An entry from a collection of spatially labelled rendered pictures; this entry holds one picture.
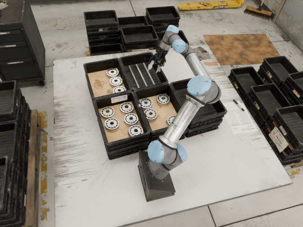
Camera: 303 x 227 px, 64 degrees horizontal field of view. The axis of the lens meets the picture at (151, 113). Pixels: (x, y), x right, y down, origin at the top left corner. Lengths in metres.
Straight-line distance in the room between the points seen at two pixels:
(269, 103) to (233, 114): 0.80
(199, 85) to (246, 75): 2.02
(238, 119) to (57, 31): 3.08
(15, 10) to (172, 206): 2.45
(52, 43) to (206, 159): 2.91
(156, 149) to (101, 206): 0.56
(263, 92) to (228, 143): 1.14
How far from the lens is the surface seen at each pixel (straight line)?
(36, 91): 3.28
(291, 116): 2.70
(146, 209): 1.63
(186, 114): 1.28
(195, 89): 1.25
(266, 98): 2.91
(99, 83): 2.03
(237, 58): 3.91
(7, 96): 2.63
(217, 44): 4.07
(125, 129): 1.72
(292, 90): 2.95
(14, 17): 2.91
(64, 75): 2.34
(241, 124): 2.11
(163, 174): 1.50
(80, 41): 3.91
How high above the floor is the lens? 2.27
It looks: 52 degrees down
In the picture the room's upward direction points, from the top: 6 degrees clockwise
